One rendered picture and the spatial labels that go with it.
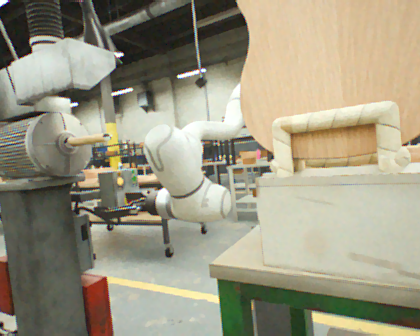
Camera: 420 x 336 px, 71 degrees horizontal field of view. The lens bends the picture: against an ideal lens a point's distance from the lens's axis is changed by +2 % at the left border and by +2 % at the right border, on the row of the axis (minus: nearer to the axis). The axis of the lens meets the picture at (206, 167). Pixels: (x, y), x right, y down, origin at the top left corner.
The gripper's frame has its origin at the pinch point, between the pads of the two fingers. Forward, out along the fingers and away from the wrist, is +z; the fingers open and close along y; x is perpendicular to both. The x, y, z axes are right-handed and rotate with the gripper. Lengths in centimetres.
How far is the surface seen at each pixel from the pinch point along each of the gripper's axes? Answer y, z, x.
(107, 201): 23.2, 31.3, -7.8
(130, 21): 480, 368, 244
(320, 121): -11, -67, 19
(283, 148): -11, -60, 15
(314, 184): -13, -65, 8
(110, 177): 24.9, 27.5, 2.9
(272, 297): -16, -56, -13
